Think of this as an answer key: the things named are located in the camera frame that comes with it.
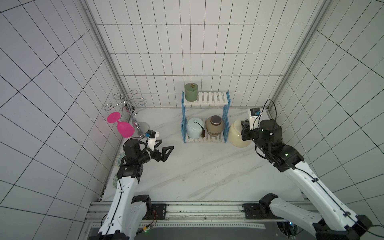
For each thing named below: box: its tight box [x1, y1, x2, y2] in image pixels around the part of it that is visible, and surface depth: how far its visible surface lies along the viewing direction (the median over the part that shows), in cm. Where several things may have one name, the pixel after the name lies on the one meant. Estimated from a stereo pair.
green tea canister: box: [184, 82, 199, 102], surface depth 84 cm
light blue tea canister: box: [186, 117, 205, 139], surface depth 95 cm
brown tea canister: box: [205, 115, 224, 137], surface depth 94 cm
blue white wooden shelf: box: [181, 91, 231, 144], surface depth 92 cm
